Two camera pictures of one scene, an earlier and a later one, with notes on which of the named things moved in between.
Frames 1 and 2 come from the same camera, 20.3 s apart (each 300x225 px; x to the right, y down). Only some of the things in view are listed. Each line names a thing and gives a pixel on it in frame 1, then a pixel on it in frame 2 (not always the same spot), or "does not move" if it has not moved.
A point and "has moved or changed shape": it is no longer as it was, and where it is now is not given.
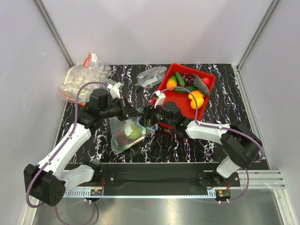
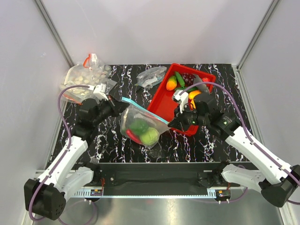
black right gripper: x=149 y=112 -> x=178 y=122
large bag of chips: x=92 y=70 does not move
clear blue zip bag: x=125 y=133 has moved or changed shape
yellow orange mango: x=171 y=82 does not move
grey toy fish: x=200 y=85 does not move
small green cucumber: x=180 y=78 does not move
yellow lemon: x=196 y=93 does not move
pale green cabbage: x=132 y=131 -> x=150 y=137
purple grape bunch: x=188 y=78 does not move
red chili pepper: x=121 y=138 -> x=132 y=136
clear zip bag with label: x=151 y=78 does not move
